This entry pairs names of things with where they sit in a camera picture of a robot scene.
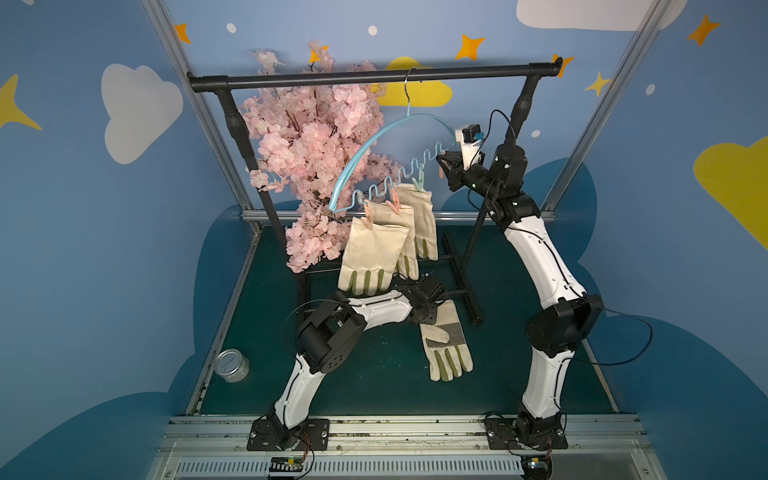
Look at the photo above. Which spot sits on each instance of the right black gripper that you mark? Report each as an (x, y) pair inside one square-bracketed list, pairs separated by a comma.
[(455, 169)]

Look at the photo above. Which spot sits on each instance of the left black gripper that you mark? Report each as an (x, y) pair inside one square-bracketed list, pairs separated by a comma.
[(429, 294)]

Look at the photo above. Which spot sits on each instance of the beige glove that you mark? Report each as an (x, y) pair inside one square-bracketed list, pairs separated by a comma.
[(370, 257), (405, 240), (425, 224), (445, 345)]

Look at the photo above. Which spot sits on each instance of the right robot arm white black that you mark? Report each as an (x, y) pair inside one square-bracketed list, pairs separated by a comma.
[(568, 312)]

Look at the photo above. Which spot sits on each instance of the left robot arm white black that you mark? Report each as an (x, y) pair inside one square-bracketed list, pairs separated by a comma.
[(325, 340)]

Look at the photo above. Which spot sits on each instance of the green clothes clip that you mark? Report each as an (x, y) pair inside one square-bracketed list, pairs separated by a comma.
[(418, 181)]

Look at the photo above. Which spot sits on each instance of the pink clothes clip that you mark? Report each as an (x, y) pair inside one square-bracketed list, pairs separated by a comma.
[(393, 202)]

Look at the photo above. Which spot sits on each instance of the beige clothes clip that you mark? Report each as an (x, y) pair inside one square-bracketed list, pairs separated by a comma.
[(368, 220)]

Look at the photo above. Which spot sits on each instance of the black garment rack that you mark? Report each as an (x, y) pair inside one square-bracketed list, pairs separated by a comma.
[(372, 75)]

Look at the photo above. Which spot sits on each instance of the pink cherry blossom tree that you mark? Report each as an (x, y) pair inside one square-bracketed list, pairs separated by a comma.
[(306, 137)]

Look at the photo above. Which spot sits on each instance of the silver tin can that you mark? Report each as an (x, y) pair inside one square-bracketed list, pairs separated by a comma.
[(232, 366)]

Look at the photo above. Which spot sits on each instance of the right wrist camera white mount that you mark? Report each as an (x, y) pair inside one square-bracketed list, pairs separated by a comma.
[(470, 139)]

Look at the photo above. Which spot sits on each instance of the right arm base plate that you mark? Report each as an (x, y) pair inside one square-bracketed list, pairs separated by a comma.
[(525, 432)]

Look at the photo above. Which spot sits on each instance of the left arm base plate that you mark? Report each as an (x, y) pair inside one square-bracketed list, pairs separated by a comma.
[(266, 436)]

